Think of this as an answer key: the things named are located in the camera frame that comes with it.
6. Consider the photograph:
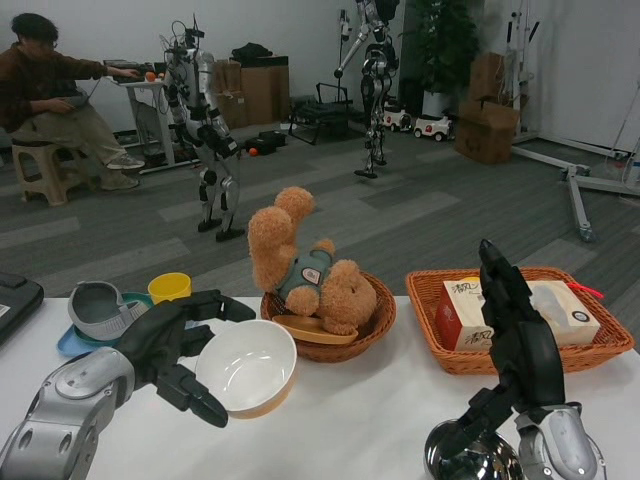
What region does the round wicker basket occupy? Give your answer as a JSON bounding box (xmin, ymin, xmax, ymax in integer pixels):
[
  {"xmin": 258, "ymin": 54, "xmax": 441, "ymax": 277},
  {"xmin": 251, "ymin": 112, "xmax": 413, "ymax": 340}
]
[{"xmin": 259, "ymin": 272, "xmax": 398, "ymax": 363}]

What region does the silver standing humanoid robot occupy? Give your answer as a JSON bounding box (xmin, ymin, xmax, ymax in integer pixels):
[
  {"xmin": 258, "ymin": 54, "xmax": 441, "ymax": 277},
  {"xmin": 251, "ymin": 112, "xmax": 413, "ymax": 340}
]
[{"xmin": 158, "ymin": 15, "xmax": 242, "ymax": 243}]

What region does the large cardboard box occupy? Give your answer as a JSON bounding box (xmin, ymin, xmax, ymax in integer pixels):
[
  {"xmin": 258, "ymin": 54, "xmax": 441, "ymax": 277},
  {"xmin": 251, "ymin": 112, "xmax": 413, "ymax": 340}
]
[{"xmin": 239, "ymin": 55, "xmax": 291, "ymax": 127}]

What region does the red string tag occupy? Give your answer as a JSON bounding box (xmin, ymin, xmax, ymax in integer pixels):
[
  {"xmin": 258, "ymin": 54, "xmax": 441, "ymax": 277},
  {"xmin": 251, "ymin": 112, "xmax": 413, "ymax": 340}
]
[{"xmin": 569, "ymin": 282, "xmax": 605, "ymax": 301}]

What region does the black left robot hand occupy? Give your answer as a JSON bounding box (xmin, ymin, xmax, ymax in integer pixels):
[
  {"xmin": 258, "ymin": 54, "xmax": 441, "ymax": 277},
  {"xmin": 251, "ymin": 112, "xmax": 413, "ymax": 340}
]
[{"xmin": 115, "ymin": 289, "xmax": 257, "ymax": 429}]

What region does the potted green plant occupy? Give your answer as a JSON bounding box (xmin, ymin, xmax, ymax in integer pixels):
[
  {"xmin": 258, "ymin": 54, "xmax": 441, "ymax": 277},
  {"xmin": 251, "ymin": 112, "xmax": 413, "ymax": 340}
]
[{"xmin": 399, "ymin": 0, "xmax": 480, "ymax": 119}]

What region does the rectangular orange wicker basket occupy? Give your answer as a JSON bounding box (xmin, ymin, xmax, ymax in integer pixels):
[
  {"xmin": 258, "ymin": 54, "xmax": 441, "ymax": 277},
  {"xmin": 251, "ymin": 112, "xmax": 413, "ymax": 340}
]
[{"xmin": 404, "ymin": 267, "xmax": 636, "ymax": 376}]

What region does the black floor case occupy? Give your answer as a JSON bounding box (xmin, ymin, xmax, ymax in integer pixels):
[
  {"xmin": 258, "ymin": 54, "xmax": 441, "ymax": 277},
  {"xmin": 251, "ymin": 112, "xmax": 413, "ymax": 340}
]
[{"xmin": 244, "ymin": 130, "xmax": 287, "ymax": 155}]

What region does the black folded bench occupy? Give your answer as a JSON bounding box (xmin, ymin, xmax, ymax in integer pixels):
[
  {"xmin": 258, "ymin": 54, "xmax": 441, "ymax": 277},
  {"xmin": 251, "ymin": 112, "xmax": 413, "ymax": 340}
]
[{"xmin": 287, "ymin": 82, "xmax": 369, "ymax": 146}]

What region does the seated person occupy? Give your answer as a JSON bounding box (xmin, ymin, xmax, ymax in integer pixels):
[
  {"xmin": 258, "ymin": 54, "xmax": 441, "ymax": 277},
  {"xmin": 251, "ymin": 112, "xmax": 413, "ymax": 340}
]
[{"xmin": 0, "ymin": 13, "xmax": 146, "ymax": 192}]

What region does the yellow plastic cup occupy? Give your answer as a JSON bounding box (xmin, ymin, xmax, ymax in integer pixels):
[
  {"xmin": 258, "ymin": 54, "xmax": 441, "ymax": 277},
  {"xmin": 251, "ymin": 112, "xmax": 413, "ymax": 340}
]
[{"xmin": 147, "ymin": 272, "xmax": 194, "ymax": 306}]

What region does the white metal gantry stand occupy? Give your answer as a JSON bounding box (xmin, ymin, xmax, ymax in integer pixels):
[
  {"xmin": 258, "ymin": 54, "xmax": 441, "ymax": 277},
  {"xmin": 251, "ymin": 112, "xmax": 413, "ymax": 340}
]
[{"xmin": 504, "ymin": 0, "xmax": 640, "ymax": 244}]

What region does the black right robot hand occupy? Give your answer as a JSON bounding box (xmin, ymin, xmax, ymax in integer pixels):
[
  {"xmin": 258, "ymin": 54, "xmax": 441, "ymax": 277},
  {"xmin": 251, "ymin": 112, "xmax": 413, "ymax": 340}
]
[{"xmin": 439, "ymin": 238, "xmax": 567, "ymax": 459}]

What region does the hanging black silver humanoid robot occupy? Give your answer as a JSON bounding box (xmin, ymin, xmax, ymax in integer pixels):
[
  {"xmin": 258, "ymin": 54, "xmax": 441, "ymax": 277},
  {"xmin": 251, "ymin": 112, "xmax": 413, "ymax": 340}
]
[{"xmin": 333, "ymin": 0, "xmax": 401, "ymax": 180}]

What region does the white ceramic bowl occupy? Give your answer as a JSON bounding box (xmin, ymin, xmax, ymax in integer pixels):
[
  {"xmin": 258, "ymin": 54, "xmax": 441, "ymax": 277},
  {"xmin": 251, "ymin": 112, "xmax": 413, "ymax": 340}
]
[{"xmin": 194, "ymin": 319, "xmax": 299, "ymax": 420}]

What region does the tissue box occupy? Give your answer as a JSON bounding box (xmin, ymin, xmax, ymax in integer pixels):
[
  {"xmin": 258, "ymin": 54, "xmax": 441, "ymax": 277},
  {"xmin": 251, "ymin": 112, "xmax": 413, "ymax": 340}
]
[{"xmin": 434, "ymin": 279, "xmax": 601, "ymax": 351}]

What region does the black bag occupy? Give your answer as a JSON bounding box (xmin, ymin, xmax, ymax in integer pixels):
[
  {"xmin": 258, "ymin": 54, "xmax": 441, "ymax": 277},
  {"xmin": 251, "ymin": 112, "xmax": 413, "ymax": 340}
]
[{"xmin": 230, "ymin": 43, "xmax": 275, "ymax": 64}]

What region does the brown teddy bear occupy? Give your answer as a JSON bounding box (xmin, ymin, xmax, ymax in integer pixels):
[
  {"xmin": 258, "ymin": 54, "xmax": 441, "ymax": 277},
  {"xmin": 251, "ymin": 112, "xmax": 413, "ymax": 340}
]
[{"xmin": 247, "ymin": 186, "xmax": 378, "ymax": 335}]

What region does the teal plastic plate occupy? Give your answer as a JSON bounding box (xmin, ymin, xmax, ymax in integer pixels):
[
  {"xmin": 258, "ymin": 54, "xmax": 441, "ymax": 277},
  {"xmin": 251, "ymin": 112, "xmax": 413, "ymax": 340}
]
[{"xmin": 72, "ymin": 292, "xmax": 154, "ymax": 346}]

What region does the black hard case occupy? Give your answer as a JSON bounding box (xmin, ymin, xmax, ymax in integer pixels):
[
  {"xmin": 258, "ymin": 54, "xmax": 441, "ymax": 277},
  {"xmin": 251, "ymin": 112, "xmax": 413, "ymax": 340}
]
[{"xmin": 0, "ymin": 272, "xmax": 45, "ymax": 349}]

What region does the open cardboard box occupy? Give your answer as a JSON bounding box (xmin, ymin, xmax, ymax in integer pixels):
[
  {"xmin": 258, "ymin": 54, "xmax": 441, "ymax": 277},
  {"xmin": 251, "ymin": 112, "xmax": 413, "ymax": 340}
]
[{"xmin": 453, "ymin": 99, "xmax": 521, "ymax": 165}]

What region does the orange plastic plate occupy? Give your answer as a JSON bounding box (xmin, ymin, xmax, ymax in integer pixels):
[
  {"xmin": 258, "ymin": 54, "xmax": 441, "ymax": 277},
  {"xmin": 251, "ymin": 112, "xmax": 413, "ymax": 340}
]
[{"xmin": 272, "ymin": 314, "xmax": 360, "ymax": 346}]

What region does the small upright cardboard box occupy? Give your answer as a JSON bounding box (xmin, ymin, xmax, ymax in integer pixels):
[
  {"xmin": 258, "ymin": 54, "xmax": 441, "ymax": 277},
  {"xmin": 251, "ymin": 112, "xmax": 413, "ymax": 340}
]
[{"xmin": 468, "ymin": 52, "xmax": 506, "ymax": 104}]

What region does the white toy car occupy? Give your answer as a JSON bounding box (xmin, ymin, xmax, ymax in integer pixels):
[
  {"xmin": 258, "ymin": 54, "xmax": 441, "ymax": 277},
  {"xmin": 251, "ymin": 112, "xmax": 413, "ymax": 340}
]
[
  {"xmin": 412, "ymin": 114, "xmax": 454, "ymax": 142},
  {"xmin": 382, "ymin": 105, "xmax": 414, "ymax": 134}
]

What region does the shiny steel bowl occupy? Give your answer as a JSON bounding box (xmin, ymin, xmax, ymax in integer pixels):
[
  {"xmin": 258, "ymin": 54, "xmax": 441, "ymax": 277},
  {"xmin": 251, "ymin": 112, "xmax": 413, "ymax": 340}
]
[{"xmin": 423, "ymin": 417, "xmax": 524, "ymax": 480}]

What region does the beige plastic stool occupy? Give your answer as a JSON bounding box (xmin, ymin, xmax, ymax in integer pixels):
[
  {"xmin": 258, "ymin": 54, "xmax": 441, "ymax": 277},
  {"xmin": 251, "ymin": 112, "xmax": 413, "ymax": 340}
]
[{"xmin": 10, "ymin": 139, "xmax": 99, "ymax": 207}]

